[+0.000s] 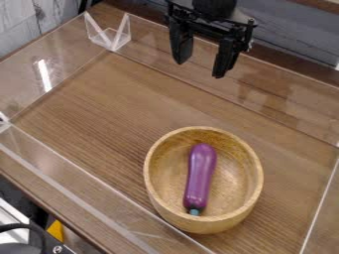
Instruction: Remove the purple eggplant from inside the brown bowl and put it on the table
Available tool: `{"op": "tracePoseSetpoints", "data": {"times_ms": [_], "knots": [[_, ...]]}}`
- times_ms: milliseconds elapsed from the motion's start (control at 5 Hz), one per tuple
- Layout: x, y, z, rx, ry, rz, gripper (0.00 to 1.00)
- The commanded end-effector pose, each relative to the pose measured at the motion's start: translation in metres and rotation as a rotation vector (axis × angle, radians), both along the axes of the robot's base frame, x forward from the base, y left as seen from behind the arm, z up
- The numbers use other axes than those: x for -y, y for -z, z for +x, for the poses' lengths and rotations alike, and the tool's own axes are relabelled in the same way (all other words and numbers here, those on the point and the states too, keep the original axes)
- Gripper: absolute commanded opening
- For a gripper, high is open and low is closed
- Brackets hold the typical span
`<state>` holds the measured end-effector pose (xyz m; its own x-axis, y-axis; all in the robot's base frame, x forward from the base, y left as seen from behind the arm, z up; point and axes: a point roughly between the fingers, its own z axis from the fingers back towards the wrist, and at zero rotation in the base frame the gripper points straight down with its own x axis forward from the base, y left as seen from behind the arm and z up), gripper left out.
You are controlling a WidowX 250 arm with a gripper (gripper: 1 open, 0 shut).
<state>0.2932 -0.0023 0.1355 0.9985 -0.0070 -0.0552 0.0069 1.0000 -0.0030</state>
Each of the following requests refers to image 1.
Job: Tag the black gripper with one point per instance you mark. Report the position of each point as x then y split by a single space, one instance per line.
221 19

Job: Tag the purple toy eggplant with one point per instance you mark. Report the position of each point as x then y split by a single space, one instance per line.
201 165

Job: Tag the brown wooden bowl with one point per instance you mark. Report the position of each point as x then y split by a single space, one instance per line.
234 186

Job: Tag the yellow black device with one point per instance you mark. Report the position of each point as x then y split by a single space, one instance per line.
44 242

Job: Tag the clear acrylic corner bracket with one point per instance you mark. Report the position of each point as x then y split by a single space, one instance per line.
109 38

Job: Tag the clear acrylic tray wall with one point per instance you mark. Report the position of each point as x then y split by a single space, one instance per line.
61 167

